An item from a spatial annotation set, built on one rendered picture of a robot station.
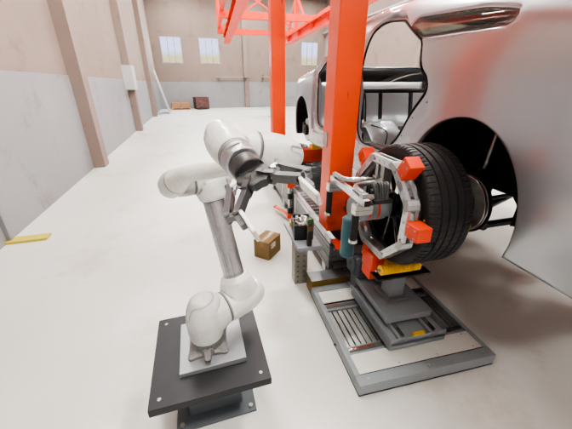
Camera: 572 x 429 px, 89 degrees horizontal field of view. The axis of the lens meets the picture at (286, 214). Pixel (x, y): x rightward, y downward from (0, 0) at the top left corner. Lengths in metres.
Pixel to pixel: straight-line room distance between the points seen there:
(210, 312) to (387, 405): 1.00
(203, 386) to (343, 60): 1.75
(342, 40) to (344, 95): 0.28
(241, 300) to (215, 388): 0.37
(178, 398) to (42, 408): 0.83
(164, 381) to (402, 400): 1.15
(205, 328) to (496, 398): 1.51
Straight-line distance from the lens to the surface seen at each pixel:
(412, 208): 1.43
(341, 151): 1.88
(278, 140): 0.82
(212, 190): 1.30
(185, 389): 1.47
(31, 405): 2.14
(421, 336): 1.94
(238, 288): 1.41
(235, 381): 1.45
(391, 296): 2.01
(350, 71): 1.85
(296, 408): 1.72
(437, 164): 1.53
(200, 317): 1.36
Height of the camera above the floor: 1.46
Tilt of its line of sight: 24 degrees down
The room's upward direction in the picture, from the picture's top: straight up
